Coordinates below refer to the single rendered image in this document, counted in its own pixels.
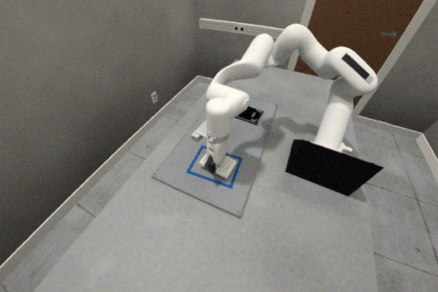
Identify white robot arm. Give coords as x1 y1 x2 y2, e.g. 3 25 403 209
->
192 24 378 153

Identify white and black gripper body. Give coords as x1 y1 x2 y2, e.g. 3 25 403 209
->
207 134 230 164

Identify blue tape rectangle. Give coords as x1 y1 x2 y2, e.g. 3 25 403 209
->
187 146 242 189

